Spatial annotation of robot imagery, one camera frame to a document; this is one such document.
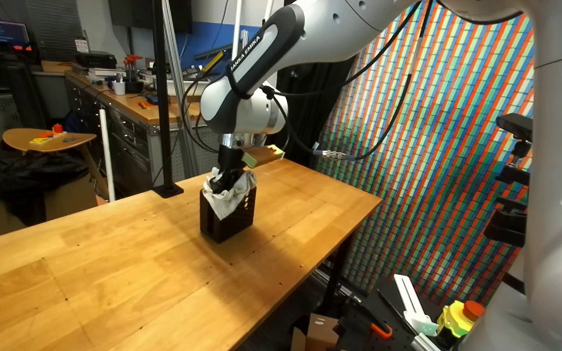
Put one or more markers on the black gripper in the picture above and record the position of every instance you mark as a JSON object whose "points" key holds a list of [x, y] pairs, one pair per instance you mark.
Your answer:
{"points": [[233, 161]]}

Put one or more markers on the white towel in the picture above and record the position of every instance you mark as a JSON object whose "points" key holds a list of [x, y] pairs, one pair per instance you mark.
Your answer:
{"points": [[229, 202]]}

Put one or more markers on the black perforated box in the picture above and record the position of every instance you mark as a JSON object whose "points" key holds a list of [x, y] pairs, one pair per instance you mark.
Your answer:
{"points": [[229, 228]]}

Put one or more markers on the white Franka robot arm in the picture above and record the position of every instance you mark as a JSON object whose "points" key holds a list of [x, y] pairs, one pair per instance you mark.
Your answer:
{"points": [[332, 27]]}

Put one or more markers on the large cardboard box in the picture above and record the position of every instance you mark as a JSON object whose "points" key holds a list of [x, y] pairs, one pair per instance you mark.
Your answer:
{"points": [[73, 196]]}

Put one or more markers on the small cardboard box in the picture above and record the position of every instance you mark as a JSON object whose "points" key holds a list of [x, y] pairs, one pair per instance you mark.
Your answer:
{"points": [[321, 333]]}

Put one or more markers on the white plastic bin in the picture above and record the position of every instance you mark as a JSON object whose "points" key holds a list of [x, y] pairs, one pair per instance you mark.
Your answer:
{"points": [[194, 89]]}

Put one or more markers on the black vertical pole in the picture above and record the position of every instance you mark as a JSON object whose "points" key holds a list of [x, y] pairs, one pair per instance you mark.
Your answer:
{"points": [[163, 99]]}

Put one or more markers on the short white pole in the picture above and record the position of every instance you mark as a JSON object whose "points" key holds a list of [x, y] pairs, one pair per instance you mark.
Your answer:
{"points": [[106, 157]]}

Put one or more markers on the wooden top workbench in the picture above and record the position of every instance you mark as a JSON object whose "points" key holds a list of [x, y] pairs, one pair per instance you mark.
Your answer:
{"points": [[127, 105]]}

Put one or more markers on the white bottle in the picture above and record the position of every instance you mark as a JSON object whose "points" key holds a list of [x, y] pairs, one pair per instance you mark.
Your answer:
{"points": [[120, 87]]}

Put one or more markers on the black table leg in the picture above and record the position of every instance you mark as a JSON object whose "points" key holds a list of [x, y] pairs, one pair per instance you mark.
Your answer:
{"points": [[336, 280]]}

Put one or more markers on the round wooden stool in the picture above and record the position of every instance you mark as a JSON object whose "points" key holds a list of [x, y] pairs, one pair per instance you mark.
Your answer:
{"points": [[77, 142]]}

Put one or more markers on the black device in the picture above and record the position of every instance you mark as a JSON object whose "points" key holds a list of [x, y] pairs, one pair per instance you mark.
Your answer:
{"points": [[96, 60]]}

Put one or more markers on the red yellow toy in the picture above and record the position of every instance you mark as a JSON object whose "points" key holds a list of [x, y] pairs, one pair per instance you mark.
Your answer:
{"points": [[49, 136]]}

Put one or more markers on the black bag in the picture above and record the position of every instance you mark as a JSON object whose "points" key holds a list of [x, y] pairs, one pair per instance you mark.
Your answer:
{"points": [[28, 177]]}

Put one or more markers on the colourful striped backdrop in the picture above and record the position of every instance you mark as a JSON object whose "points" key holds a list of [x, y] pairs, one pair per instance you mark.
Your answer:
{"points": [[438, 196]]}

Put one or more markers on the yellow red emergency stop button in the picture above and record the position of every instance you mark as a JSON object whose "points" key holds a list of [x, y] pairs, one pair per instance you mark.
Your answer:
{"points": [[453, 321]]}

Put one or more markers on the yellow-green wrist camera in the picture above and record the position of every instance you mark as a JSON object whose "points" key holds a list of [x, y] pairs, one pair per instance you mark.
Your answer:
{"points": [[264, 155]]}

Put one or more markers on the grey metal post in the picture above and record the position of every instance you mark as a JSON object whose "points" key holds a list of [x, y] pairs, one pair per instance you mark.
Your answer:
{"points": [[188, 144]]}

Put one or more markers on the white aluminium rail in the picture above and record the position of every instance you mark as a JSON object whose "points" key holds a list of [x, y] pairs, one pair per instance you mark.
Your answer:
{"points": [[408, 296]]}

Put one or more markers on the black camera stand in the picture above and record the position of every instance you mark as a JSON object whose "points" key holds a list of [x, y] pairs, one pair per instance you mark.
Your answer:
{"points": [[506, 226]]}

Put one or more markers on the black exterior camera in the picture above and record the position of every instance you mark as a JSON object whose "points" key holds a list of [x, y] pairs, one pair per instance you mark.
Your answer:
{"points": [[514, 128]]}

